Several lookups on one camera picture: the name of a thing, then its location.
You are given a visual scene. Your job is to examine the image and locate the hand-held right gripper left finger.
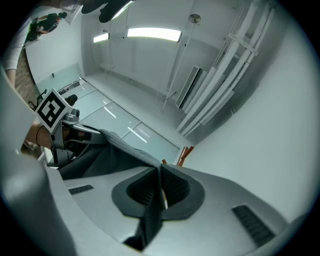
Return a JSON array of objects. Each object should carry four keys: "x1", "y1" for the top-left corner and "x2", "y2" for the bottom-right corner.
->
[{"x1": 62, "y1": 166, "x2": 161, "y2": 245}]

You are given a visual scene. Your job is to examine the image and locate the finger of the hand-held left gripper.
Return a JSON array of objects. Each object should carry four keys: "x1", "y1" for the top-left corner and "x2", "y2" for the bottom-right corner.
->
[{"x1": 79, "y1": 124, "x2": 109, "y2": 147}]

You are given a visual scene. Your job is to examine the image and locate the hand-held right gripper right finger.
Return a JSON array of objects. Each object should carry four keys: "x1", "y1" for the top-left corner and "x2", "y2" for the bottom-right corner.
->
[{"x1": 147, "y1": 163, "x2": 291, "y2": 252}]

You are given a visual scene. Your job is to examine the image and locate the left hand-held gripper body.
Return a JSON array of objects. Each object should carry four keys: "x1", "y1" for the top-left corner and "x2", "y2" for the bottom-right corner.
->
[{"x1": 34, "y1": 87, "x2": 93, "y2": 168}]

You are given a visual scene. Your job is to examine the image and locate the grey-blue garment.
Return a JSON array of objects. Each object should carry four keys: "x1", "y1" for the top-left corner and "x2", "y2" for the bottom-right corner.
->
[{"x1": 57, "y1": 128, "x2": 165, "y2": 252}]

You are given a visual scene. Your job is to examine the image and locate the person's left forearm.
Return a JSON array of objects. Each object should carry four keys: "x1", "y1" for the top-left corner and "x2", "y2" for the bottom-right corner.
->
[{"x1": 24, "y1": 121, "x2": 54, "y2": 154}]

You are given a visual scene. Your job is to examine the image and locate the black stand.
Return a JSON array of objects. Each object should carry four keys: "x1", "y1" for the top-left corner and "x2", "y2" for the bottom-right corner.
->
[{"x1": 27, "y1": 88, "x2": 49, "y2": 111}]

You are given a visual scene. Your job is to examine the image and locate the person's white shirt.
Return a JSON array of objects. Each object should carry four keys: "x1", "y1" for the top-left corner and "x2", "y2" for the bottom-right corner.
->
[{"x1": 3, "y1": 23, "x2": 35, "y2": 72}]

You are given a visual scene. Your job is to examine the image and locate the short ceiling light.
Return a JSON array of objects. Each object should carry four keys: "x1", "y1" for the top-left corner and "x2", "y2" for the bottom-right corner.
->
[{"x1": 93, "y1": 32, "x2": 110, "y2": 44}]

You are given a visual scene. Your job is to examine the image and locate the thin white conduit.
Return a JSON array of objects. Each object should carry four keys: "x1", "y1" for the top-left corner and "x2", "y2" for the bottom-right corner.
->
[{"x1": 161, "y1": 22, "x2": 201, "y2": 113}]

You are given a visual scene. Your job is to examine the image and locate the white air vent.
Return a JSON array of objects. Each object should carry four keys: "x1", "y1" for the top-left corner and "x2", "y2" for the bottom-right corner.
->
[{"x1": 174, "y1": 65, "x2": 210, "y2": 110}]

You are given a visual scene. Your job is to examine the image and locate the long ceiling light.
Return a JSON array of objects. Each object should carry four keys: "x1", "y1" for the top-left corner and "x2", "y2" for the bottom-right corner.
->
[{"x1": 126, "y1": 26, "x2": 183, "y2": 43}]

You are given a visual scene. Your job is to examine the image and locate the bundle of white pipes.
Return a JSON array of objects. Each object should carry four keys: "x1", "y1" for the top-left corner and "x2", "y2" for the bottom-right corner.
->
[{"x1": 175, "y1": 0, "x2": 277, "y2": 137}]

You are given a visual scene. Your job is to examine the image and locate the round ceiling detector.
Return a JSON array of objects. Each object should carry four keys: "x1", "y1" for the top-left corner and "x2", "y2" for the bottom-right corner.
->
[{"x1": 188, "y1": 13, "x2": 202, "y2": 25}]

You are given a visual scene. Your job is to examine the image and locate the black head camera mount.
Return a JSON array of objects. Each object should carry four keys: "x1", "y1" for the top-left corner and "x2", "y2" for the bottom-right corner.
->
[{"x1": 81, "y1": 0, "x2": 138, "y2": 24}]

